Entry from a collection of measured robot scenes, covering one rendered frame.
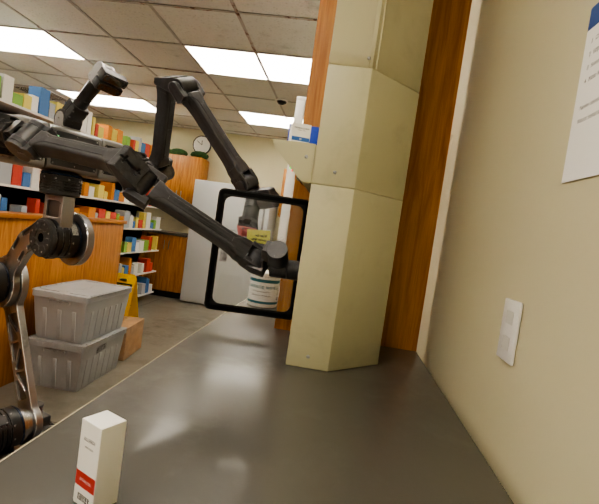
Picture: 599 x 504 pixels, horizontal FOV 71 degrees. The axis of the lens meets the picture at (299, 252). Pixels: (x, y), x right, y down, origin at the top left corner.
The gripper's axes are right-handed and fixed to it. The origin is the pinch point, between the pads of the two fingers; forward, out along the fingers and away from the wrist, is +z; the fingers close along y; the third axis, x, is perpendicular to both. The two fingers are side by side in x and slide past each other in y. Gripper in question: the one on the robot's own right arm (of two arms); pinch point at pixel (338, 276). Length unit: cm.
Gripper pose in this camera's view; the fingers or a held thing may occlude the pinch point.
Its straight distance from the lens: 121.0
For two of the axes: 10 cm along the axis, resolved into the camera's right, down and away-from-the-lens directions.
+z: 9.8, 1.4, -1.1
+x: -1.4, 9.9, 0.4
